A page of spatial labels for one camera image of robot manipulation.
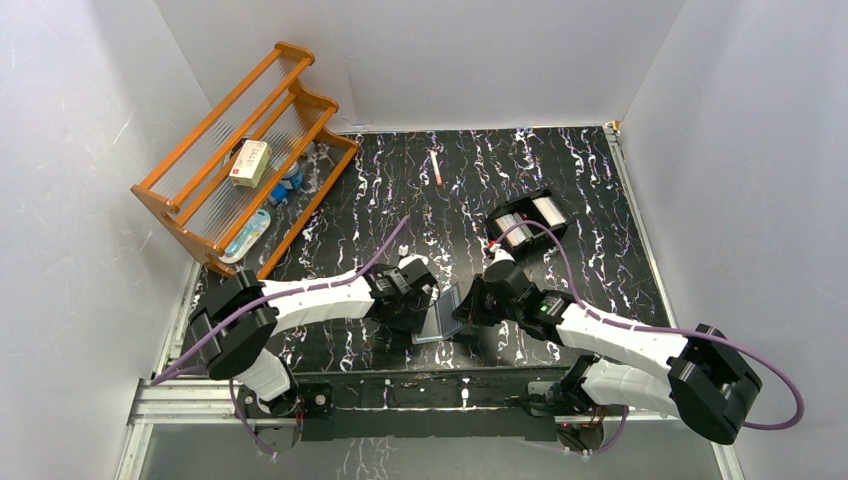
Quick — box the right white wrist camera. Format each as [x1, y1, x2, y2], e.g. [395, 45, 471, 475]
[485, 243, 516, 266]

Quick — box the blue small bottle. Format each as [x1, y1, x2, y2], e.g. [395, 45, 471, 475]
[268, 161, 304, 205]

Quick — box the light blue blister pack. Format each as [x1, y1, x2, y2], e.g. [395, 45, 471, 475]
[219, 208, 272, 265]

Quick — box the silver metal card holder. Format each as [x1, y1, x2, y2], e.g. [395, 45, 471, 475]
[411, 283, 466, 345]

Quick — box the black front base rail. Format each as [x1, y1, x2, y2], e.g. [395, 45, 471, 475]
[295, 366, 583, 441]

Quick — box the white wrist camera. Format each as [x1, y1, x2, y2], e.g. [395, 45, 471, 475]
[398, 244, 429, 269]
[485, 243, 516, 266]

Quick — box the orange wooden shelf rack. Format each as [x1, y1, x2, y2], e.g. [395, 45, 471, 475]
[131, 42, 359, 279]

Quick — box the cream medicine box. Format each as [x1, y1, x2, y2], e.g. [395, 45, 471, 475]
[228, 140, 272, 188]

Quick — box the pink white pen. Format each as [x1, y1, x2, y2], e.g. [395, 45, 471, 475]
[429, 150, 443, 186]

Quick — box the black card tray box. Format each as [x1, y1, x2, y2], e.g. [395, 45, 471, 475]
[484, 188, 575, 258]

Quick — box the white card stack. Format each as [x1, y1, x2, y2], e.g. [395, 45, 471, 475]
[533, 196, 567, 229]

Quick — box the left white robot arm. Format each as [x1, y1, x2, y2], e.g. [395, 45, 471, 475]
[187, 257, 440, 417]

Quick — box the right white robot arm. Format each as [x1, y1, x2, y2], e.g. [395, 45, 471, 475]
[452, 260, 762, 445]

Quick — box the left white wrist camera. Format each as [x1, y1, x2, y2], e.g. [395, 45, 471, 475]
[398, 244, 429, 269]

